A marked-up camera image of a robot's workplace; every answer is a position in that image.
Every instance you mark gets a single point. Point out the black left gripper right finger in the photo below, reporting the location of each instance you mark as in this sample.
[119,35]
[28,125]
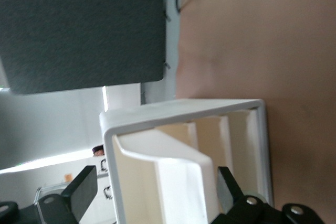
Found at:
[236,200]

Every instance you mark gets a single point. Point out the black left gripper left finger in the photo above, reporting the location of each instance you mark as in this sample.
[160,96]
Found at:
[81,191]

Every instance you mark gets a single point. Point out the white plastic drawer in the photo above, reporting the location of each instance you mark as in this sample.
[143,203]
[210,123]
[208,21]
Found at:
[170,182]

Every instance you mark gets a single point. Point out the white drawer cabinet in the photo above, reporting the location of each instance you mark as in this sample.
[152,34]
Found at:
[183,108]

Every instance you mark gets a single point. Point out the person with dark hair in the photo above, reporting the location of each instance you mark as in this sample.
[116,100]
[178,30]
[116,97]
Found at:
[98,151]

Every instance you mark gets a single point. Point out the dark grey partition panel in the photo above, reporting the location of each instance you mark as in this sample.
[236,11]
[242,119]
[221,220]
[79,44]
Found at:
[78,37]

